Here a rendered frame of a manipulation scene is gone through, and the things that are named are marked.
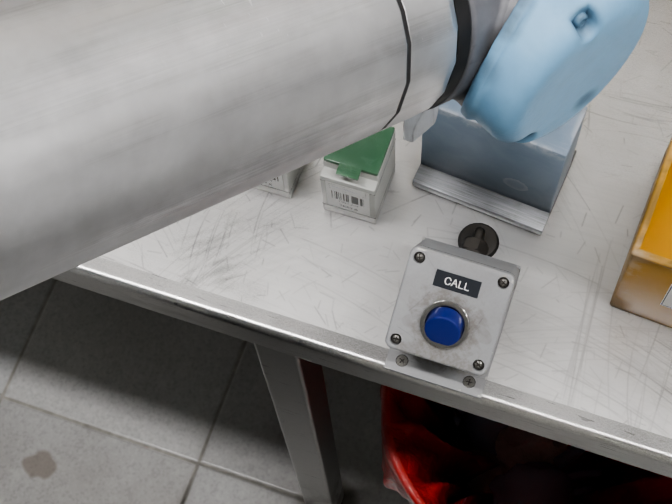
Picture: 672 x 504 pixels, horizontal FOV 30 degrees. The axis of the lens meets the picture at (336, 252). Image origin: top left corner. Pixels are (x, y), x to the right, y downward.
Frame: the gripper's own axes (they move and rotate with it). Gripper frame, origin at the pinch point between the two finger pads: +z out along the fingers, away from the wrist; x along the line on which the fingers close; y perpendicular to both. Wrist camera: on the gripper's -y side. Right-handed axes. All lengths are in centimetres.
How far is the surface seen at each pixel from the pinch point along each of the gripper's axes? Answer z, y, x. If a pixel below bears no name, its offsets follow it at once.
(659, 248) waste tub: 14.4, -16.0, 1.3
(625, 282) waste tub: 10.3, -14.5, 6.5
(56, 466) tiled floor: 103, 45, 24
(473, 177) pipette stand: 13.1, -2.1, 2.0
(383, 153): 8.5, 3.6, 4.9
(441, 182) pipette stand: 14.2, 0.0, 2.8
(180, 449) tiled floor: 103, 31, 15
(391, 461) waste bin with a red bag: 59, -1, 13
